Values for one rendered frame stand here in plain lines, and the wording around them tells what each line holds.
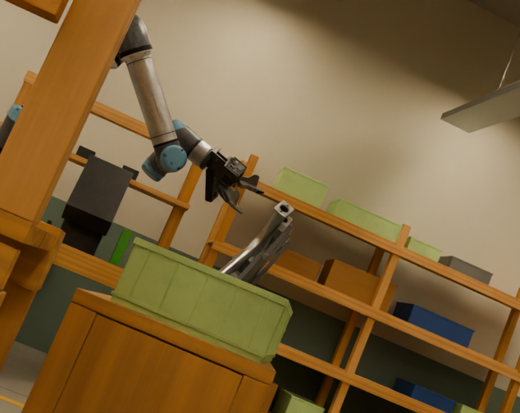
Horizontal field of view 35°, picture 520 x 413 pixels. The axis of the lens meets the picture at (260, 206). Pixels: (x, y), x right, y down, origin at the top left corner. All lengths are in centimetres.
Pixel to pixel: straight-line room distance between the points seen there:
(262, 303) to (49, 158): 86
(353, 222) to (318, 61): 163
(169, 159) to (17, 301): 66
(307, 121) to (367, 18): 117
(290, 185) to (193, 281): 498
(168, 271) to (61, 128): 80
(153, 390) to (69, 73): 91
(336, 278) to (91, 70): 588
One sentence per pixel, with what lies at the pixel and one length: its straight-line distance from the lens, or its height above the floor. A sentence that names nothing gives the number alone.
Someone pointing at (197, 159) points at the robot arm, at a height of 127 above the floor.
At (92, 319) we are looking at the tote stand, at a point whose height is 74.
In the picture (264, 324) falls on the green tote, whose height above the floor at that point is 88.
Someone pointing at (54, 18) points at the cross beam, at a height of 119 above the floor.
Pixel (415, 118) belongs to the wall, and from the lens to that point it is 804.
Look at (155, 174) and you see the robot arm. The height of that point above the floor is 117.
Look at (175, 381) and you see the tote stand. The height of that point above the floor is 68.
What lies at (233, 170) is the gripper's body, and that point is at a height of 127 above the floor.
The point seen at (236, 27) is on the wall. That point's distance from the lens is 774.
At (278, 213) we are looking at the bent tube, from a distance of 216.
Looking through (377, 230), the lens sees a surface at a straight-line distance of 720.
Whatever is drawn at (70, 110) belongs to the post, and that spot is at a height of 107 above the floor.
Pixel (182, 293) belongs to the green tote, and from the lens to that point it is 206.
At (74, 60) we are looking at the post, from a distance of 138.
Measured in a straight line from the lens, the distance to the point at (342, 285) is 714.
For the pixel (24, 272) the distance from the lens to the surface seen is 190.
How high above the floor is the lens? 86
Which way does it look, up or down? 8 degrees up
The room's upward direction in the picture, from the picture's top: 23 degrees clockwise
